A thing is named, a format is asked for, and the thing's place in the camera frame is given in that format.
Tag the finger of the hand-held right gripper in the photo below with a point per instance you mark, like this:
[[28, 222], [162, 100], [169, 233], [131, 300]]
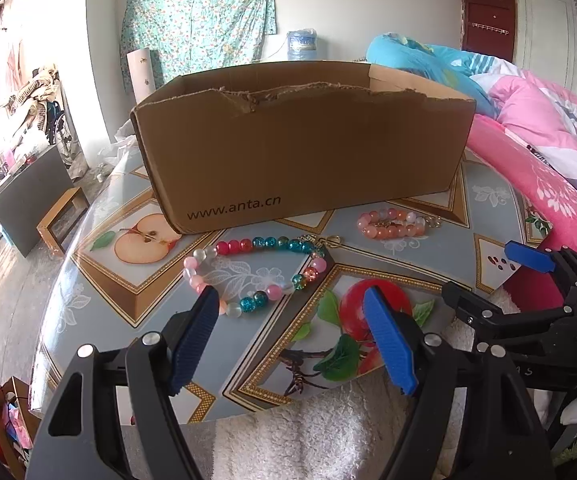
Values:
[[528, 256], [468, 305]]

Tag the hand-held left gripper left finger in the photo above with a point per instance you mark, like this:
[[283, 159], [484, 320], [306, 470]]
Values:
[[193, 345]]

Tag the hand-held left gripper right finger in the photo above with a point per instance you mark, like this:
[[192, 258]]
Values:
[[391, 345]]

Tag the brown cardboard box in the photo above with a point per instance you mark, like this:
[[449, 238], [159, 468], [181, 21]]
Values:
[[293, 160]]

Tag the white fluffy garment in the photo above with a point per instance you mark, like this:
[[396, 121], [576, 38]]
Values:
[[308, 440]]

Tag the pink floral quilt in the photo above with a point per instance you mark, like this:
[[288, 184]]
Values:
[[528, 110]]

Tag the wooden stool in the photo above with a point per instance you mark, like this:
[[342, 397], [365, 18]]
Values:
[[61, 210]]

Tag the dark grey cabinet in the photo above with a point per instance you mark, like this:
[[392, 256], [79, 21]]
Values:
[[33, 200]]

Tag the blue quilt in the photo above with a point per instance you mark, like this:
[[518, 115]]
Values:
[[418, 60]]

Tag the red-brown door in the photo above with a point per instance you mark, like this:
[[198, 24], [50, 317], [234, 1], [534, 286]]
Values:
[[486, 20]]

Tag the wheelchair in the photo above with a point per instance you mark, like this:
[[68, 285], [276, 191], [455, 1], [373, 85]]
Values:
[[63, 135]]

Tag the pile of clothes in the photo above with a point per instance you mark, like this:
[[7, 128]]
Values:
[[33, 90]]

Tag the blue water jug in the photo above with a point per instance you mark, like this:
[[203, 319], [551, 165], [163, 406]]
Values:
[[302, 45]]

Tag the white wall hook rack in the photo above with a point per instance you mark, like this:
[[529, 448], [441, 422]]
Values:
[[491, 28]]

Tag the teal floral wall cloth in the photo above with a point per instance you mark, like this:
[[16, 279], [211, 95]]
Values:
[[193, 20]]

